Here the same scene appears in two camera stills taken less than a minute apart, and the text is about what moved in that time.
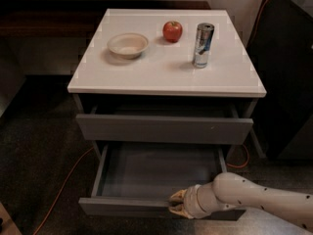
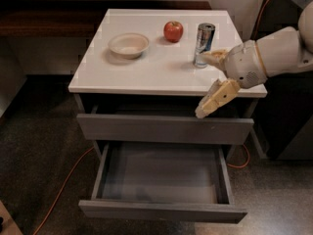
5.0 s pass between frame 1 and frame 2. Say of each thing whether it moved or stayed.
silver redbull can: stayed
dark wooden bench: stayed
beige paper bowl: stayed
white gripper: moved
